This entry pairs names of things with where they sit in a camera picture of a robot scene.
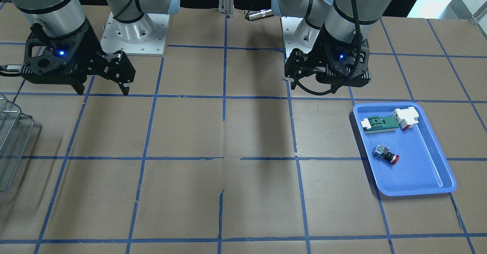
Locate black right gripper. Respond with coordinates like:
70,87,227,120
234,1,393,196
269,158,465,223
20,18,136,96

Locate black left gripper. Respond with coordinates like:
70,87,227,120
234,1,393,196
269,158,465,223
285,27,372,89

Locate red emergency push button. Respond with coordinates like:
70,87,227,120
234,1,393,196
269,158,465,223
372,144,400,165

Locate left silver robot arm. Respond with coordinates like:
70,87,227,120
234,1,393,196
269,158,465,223
271,0,392,96

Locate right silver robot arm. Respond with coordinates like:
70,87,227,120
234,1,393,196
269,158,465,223
1,0,180,96

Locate green white electrical component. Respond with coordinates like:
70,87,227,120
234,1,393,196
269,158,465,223
360,116,399,134

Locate white red electrical component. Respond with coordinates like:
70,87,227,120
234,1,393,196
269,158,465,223
391,106,419,131

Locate blue plastic tray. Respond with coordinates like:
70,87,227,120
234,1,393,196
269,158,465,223
353,102,457,197

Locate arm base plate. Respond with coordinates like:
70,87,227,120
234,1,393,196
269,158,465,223
101,14,171,56
281,16,321,59

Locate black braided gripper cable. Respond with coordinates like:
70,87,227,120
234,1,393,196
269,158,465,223
295,0,364,96

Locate silver cable connector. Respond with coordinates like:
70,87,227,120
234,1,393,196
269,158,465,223
245,9,274,21

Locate wire mesh shelf basket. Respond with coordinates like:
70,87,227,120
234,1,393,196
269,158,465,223
0,94,35,193

